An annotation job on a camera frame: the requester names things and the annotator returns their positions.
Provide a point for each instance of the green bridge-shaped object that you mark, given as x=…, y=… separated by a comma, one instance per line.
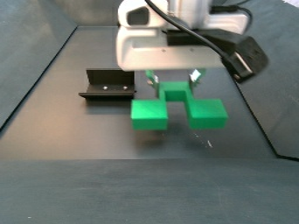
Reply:
x=206, y=113

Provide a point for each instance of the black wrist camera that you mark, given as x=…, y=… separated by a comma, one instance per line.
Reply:
x=248, y=59

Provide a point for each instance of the black angle fixture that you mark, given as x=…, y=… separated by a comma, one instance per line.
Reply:
x=110, y=84

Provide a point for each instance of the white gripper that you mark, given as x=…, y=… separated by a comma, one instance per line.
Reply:
x=142, y=48

